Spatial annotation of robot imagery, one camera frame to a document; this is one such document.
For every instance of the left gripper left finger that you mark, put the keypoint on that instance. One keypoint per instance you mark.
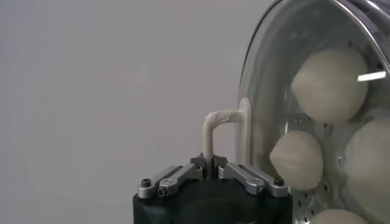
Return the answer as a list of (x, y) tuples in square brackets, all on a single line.
[(173, 179)]

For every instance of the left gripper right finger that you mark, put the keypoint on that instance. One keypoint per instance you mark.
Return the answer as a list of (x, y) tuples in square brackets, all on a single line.
[(253, 181)]

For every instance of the white steamed baozi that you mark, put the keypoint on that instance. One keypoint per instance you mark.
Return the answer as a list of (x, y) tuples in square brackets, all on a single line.
[(297, 161), (338, 218), (371, 170), (329, 88)]

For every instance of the stainless steel steamer basket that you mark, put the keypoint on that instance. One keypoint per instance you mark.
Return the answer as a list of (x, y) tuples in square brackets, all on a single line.
[(379, 21)]

